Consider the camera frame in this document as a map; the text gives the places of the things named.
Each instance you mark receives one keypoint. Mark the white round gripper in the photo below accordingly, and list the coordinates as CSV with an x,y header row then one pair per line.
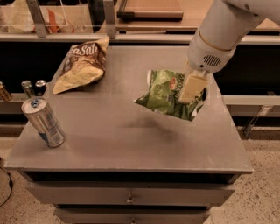
x,y
207,54

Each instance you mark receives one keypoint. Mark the green jalapeno chip bag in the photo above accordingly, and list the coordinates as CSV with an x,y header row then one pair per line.
x,y
163,95

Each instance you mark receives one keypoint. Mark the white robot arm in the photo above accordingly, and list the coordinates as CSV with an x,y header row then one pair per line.
x,y
237,18

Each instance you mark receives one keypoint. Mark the brown sea salt chip bag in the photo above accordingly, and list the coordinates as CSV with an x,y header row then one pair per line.
x,y
84,64

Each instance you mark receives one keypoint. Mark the white orange bag in bin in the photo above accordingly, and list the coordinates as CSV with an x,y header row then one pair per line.
x,y
20,19

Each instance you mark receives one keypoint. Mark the wooden tray on counter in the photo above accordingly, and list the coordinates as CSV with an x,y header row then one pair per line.
x,y
150,9

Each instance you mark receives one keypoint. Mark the grey drawer cabinet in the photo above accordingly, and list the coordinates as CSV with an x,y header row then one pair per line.
x,y
175,170

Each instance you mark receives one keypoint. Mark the upper drawer knob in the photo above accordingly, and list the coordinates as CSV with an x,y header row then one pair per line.
x,y
130,200

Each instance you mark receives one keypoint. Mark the drawer knob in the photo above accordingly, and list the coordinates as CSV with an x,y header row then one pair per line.
x,y
130,200
133,221

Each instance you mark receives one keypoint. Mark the clear plastic bin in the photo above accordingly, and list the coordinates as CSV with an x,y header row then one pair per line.
x,y
75,12

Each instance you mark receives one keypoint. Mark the dark can on shelf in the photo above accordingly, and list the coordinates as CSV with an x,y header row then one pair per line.
x,y
40,87

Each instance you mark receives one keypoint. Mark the lower drawer knob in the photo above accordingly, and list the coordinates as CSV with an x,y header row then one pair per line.
x,y
133,221

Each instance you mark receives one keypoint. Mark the silver energy drink can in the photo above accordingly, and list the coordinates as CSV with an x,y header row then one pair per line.
x,y
42,118

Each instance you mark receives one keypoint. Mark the green can on shelf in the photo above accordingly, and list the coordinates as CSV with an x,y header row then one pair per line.
x,y
28,88

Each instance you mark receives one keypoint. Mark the brown can on shelf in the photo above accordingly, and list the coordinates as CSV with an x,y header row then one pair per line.
x,y
4,93

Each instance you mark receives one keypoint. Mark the middle metal bracket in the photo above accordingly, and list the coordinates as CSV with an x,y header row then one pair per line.
x,y
109,12

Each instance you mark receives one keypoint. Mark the metal bracket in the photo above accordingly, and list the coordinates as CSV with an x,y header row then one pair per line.
x,y
109,12
37,17

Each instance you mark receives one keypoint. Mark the left metal bracket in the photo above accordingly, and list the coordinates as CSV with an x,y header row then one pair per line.
x,y
37,17

